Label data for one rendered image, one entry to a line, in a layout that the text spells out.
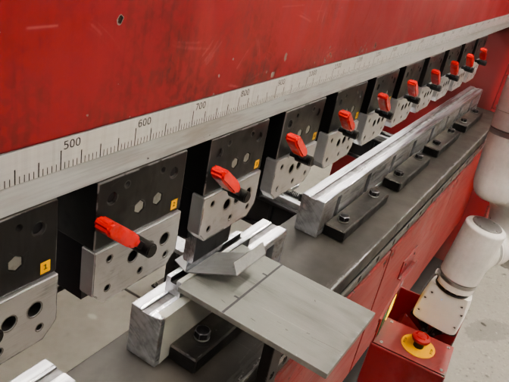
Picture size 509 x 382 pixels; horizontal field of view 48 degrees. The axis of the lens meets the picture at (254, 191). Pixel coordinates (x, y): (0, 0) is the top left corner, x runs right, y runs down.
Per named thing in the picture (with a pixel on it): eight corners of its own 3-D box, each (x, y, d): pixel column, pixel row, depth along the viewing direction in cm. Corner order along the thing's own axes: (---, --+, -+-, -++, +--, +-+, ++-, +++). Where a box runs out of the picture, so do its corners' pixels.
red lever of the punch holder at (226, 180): (230, 169, 73) (252, 194, 82) (204, 157, 75) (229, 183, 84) (223, 181, 73) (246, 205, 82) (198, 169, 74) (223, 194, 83)
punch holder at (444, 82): (433, 102, 178) (451, 50, 170) (407, 93, 181) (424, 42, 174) (446, 94, 190) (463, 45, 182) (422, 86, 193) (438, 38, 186)
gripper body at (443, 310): (429, 279, 122) (409, 317, 127) (476, 302, 119) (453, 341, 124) (436, 263, 128) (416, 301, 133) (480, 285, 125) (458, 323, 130)
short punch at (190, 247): (190, 274, 92) (198, 224, 88) (180, 269, 93) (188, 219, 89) (226, 251, 100) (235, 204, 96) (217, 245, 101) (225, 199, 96)
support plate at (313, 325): (326, 380, 78) (327, 374, 78) (176, 292, 89) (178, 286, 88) (373, 317, 92) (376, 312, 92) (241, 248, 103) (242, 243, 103)
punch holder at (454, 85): (450, 92, 193) (466, 44, 186) (426, 84, 197) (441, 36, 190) (460, 86, 205) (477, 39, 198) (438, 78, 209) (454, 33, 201)
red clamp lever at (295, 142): (303, 135, 89) (315, 159, 98) (280, 126, 91) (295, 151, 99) (298, 145, 89) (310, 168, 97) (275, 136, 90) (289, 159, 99)
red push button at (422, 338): (424, 358, 119) (429, 345, 118) (405, 349, 121) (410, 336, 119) (428, 347, 123) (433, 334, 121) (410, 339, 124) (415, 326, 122)
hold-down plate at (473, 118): (464, 133, 230) (466, 126, 228) (451, 129, 232) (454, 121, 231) (480, 118, 254) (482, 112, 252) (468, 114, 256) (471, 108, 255)
